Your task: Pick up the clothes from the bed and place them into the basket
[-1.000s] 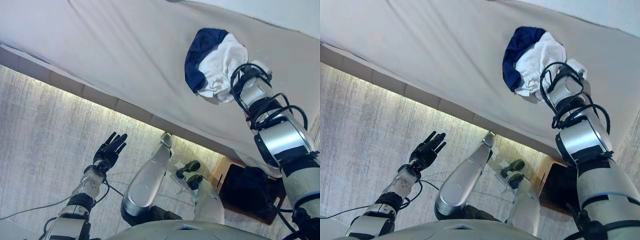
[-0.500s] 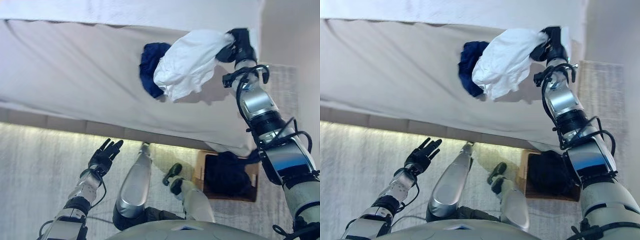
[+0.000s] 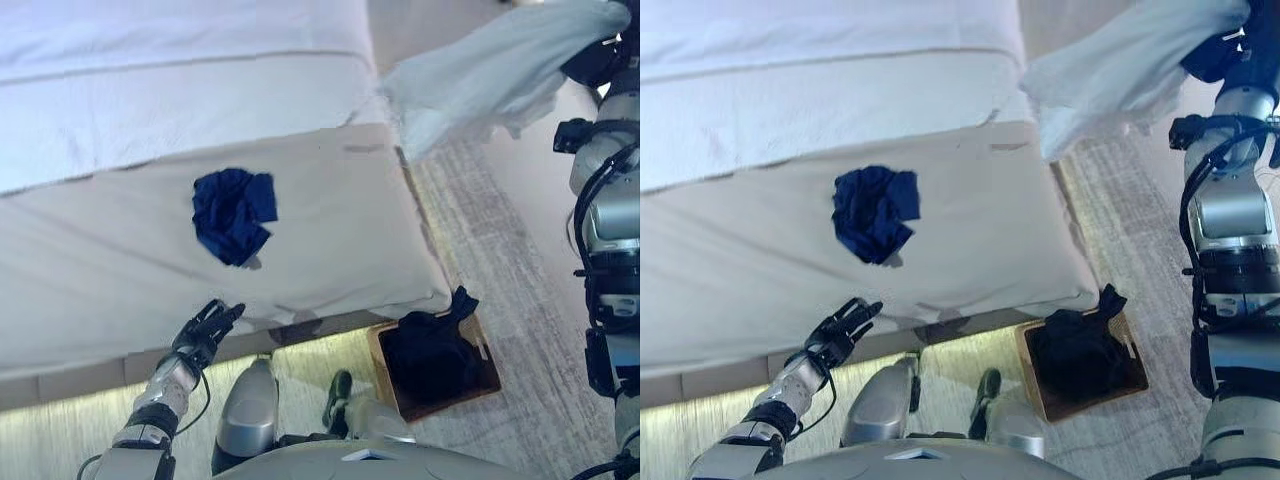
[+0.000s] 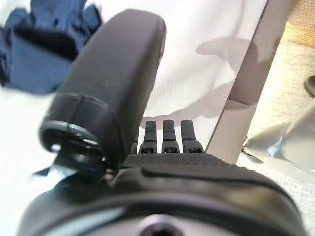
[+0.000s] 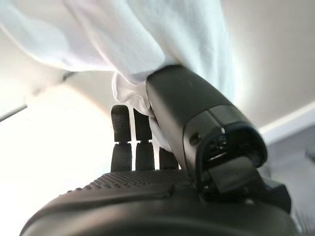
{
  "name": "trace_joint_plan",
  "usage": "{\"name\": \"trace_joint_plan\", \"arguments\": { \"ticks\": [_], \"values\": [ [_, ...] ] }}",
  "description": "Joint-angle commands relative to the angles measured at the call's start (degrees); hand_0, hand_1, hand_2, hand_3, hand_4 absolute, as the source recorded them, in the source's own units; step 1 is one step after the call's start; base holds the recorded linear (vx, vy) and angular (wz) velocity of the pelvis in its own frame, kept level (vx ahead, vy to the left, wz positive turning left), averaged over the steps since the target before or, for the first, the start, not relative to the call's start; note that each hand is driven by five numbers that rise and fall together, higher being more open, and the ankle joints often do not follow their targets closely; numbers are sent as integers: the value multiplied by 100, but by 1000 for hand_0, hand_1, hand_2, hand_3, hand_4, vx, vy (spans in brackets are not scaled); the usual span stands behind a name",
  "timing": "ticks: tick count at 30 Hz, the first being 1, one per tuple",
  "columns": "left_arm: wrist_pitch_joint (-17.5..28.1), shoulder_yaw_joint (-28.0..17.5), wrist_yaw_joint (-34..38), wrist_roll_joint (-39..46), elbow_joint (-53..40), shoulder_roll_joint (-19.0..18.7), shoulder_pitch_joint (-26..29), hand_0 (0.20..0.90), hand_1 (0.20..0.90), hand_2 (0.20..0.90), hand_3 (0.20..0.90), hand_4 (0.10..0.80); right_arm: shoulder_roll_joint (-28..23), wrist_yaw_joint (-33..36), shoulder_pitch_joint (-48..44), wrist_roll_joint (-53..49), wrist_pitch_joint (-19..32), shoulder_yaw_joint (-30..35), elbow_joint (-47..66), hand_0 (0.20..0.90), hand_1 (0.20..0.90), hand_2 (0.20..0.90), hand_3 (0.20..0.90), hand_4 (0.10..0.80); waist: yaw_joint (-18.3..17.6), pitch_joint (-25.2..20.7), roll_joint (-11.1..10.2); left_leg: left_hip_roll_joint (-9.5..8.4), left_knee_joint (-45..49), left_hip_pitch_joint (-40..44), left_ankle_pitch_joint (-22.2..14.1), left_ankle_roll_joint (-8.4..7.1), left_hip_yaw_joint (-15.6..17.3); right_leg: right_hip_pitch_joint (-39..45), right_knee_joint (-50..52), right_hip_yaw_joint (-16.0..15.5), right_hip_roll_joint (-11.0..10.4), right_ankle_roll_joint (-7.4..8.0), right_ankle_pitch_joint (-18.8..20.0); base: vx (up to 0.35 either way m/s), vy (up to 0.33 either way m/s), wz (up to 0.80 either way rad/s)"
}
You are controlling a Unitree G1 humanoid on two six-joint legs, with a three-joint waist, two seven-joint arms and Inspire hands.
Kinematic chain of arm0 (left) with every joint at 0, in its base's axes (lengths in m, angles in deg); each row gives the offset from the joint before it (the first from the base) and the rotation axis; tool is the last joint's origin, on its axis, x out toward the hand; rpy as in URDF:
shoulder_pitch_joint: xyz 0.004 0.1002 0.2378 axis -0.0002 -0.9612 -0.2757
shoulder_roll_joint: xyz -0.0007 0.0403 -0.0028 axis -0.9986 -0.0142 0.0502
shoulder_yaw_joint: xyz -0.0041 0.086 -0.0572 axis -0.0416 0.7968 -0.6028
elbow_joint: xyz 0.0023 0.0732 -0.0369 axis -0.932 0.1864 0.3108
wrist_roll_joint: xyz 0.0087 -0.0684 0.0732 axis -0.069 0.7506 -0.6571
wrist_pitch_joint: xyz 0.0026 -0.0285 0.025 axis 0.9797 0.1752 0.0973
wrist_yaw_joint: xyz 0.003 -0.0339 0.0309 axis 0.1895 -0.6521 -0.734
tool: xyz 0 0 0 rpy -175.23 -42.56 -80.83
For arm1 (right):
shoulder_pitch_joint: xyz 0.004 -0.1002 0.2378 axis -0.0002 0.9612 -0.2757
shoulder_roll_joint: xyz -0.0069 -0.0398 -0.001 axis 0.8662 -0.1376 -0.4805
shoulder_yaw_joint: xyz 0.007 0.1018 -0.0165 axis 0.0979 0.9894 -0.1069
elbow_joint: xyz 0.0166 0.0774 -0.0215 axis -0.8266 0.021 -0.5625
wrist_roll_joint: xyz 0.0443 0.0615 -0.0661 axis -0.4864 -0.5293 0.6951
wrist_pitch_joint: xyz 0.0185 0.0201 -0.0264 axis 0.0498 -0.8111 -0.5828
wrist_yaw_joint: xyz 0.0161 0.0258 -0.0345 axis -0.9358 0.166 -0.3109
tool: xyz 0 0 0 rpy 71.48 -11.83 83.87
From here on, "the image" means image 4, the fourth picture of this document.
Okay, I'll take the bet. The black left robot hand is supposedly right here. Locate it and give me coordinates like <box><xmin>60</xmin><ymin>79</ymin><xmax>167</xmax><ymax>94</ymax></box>
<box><xmin>16</xmin><ymin>8</ymin><xmax>308</xmax><ymax>236</ymax></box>

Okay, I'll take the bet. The brown wicker basket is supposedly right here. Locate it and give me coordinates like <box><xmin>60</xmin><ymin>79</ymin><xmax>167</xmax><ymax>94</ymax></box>
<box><xmin>283</xmin><ymin>0</ymin><xmax>315</xmax><ymax>49</ymax></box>

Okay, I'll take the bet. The navy blue garment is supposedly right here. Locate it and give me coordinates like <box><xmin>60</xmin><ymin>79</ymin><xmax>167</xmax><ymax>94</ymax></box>
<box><xmin>0</xmin><ymin>0</ymin><xmax>103</xmax><ymax>95</ymax></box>

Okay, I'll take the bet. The dark bed frame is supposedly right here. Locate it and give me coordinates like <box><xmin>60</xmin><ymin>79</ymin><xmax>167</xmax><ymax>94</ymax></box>
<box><xmin>204</xmin><ymin>0</ymin><xmax>299</xmax><ymax>166</ymax></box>

